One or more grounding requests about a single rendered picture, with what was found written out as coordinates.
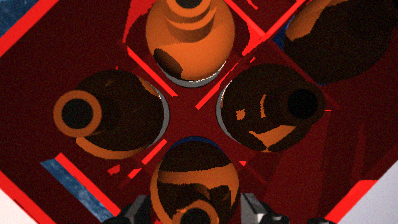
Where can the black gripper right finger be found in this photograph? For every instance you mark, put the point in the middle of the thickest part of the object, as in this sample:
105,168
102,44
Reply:
253,211

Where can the grey square tray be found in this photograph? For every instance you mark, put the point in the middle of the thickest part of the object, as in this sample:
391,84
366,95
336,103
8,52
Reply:
379,205

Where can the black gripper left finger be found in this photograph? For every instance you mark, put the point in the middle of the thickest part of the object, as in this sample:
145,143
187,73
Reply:
139,212

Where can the red crate with dividers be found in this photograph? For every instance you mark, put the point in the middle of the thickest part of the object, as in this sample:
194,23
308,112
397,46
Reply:
58,43

